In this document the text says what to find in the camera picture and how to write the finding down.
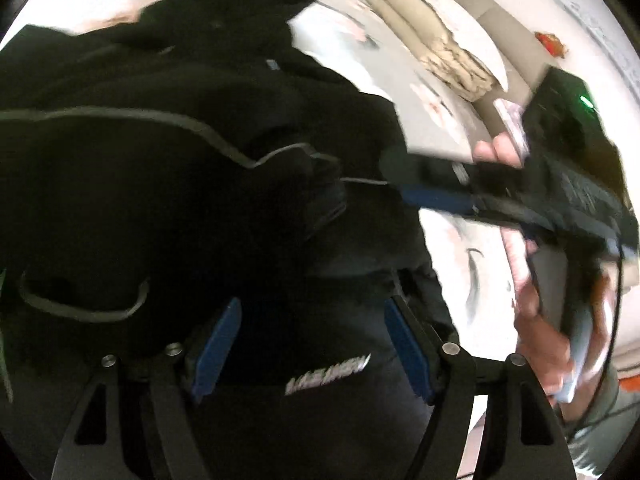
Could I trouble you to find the black jacket with grey piping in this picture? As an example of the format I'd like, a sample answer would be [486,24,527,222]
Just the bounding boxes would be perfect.
[0,0,461,480]

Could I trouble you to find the grey right sleeve forearm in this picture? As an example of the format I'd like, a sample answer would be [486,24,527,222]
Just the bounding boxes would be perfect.
[560,358,639,479]

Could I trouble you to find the pink patterned pillow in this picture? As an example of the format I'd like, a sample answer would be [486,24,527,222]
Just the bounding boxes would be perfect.
[494,99,529,159]

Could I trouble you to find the floral bed sheet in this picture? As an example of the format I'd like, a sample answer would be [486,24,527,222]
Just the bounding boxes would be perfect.
[0,0,532,480]

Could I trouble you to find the beige headboard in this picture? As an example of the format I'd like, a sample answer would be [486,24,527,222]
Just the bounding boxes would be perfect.
[456,0,559,136]

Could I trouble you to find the beige folded quilt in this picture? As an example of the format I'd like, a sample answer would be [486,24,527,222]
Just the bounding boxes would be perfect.
[367,0,497,102]

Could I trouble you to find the red wall decoration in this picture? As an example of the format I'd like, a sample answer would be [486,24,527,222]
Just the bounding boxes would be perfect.
[534,32,568,58]

